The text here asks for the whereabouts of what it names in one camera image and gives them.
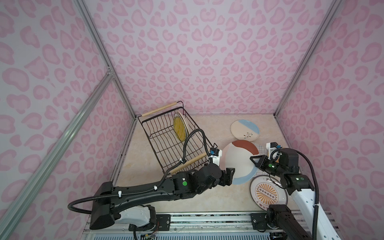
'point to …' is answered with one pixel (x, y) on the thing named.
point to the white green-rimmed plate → (180, 114)
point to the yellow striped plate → (179, 128)
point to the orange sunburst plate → (266, 190)
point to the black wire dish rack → (178, 144)
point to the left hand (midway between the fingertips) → (230, 167)
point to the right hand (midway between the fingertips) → (251, 157)
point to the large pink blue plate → (236, 155)
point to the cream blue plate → (244, 130)
